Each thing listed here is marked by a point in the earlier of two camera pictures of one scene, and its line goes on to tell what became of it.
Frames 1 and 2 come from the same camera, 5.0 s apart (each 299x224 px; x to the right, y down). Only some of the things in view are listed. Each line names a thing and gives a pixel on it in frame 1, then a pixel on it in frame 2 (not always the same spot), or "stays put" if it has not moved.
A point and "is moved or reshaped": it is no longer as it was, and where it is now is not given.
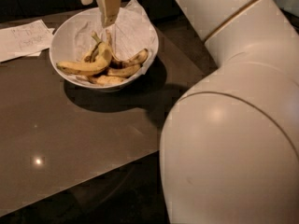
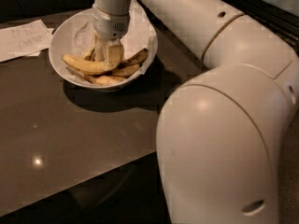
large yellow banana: x=100 y=61 is moved or reshaped
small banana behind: x=93 y=55 stays put
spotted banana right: x=135 y=60 stays put
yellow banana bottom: x=106 y=79 stays put
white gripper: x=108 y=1 → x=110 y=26
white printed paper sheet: x=28 y=40 stays put
